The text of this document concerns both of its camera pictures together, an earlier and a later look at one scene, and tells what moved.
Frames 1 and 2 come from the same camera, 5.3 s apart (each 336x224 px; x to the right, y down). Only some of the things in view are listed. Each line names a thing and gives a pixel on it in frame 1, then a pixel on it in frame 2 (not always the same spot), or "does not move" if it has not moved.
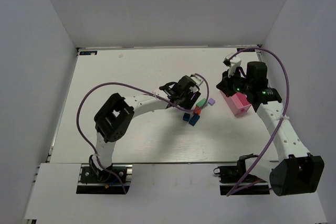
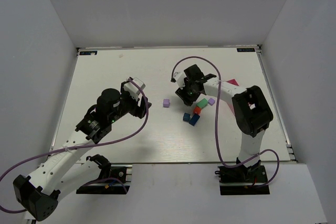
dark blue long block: (194, 119) does not move
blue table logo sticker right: (245, 50) does not move
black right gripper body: (226, 86) → (187, 95)
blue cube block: (186, 117) does not move
